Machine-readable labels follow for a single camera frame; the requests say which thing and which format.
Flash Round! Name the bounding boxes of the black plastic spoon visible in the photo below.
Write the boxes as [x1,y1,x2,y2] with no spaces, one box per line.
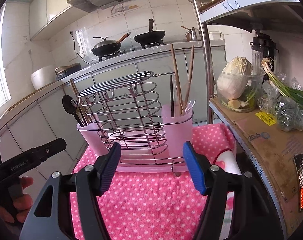
[62,95,84,127]

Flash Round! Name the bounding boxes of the dark thin chopstick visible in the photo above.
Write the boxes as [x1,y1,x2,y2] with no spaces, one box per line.
[169,74,175,118]

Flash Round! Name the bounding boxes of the gas stove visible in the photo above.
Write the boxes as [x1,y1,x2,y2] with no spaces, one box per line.
[97,40,164,62]

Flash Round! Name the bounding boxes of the clear bowl with vegetables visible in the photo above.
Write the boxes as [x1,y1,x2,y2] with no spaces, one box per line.
[216,57,265,113]

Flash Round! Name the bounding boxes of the metal wire utensil rack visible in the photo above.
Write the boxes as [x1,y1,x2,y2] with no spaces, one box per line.
[76,70,194,177]

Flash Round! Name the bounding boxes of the black frying pan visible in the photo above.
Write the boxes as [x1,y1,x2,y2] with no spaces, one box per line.
[134,18,166,45]

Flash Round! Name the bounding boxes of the light wooden chopstick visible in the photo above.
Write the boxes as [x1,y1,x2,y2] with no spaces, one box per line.
[69,77,92,126]

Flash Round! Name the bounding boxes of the bagged green onions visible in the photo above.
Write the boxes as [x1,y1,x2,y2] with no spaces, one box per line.
[257,57,303,132]

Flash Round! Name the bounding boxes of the dark induction cooker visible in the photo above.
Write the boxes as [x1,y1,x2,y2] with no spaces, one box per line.
[55,63,81,81]

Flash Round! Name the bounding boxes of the black blender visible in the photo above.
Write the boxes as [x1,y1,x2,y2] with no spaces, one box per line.
[250,23,279,75]

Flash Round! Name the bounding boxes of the white rice cooker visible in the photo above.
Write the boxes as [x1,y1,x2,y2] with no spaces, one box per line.
[30,65,56,90]

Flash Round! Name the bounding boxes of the yellow sticker label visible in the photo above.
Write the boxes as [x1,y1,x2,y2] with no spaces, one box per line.
[255,112,277,126]

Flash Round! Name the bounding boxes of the pink polka dot blanket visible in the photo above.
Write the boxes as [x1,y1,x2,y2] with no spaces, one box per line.
[69,122,242,240]

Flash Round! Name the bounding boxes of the black wok with lid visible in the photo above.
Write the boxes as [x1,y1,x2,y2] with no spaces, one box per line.
[91,33,130,57]

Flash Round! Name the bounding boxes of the cardboard covered shelf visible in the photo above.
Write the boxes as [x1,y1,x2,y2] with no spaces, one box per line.
[209,98,303,239]

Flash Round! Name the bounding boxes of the upper cardboard shelf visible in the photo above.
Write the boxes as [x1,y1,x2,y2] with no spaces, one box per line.
[199,0,303,34]

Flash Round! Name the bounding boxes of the clear plastic spoon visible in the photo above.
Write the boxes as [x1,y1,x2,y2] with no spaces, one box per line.
[183,100,195,114]

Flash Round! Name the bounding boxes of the pink plastic drip tray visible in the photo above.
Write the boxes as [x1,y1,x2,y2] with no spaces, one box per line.
[110,130,188,173]

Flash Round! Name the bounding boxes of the metal kettle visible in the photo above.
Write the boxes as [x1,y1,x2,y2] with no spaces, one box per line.
[181,25,201,41]

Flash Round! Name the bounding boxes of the napa cabbage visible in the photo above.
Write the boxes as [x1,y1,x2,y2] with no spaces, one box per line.
[216,56,253,100]

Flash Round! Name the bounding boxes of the left hand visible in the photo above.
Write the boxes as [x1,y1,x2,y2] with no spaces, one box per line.
[0,176,34,223]

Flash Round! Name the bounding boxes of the pink plastic utensil cup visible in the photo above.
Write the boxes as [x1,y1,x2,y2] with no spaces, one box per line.
[161,105,193,159]

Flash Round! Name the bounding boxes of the metal shelf pole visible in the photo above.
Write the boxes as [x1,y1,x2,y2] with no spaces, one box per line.
[192,0,214,124]

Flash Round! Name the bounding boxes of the brown wooden chopstick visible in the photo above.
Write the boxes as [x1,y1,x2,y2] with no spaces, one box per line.
[184,45,195,112]
[76,99,91,125]
[170,43,183,115]

